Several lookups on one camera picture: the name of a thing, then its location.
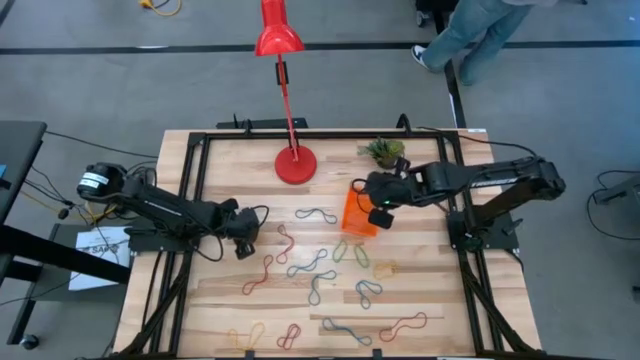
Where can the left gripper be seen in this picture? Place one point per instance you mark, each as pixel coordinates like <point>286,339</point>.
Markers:
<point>245,224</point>

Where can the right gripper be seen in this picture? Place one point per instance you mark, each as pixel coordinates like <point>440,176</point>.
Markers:
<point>390,190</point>

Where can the orange plastic basket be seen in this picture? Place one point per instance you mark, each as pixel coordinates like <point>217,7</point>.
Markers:
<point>355,220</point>

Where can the green rubber band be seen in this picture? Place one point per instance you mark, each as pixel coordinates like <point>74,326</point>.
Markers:
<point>356,250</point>
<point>334,253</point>

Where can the teal rubber band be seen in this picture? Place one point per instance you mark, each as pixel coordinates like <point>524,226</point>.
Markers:
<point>345,330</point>
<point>307,263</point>
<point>314,284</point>
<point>363,296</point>

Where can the blue rubber band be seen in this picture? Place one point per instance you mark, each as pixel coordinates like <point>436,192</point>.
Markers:
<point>318,212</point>

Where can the small red rubber band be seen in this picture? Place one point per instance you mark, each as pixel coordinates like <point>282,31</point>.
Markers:
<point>289,336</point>

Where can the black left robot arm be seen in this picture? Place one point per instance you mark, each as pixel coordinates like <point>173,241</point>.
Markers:
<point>160,205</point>

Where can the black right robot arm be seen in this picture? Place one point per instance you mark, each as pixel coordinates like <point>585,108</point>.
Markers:
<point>500,180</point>

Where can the small potted green plant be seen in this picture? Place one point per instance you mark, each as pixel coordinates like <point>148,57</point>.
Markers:
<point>382,150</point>

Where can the red desk lamp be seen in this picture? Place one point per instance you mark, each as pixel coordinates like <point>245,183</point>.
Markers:
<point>295,167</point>

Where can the black bar behind table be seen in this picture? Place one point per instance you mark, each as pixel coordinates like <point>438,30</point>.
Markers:
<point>270,123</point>

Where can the white printed paper sheet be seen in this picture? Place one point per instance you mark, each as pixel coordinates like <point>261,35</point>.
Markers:
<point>92,237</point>

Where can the person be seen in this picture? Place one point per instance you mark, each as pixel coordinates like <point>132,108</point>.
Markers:
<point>475,30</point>

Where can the small black plug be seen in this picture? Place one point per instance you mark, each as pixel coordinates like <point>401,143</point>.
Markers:
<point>63,213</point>

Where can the dark grey floor mat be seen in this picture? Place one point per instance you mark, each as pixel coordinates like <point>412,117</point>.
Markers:
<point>60,235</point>

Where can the grey floor device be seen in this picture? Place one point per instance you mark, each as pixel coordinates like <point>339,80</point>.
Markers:
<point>620,192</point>

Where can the black desk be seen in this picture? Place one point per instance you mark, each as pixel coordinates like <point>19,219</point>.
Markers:
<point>20,150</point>

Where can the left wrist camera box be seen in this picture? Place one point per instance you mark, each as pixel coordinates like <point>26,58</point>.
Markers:
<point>244,249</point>

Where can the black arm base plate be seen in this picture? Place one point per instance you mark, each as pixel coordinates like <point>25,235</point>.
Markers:
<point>500,242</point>
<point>145,245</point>

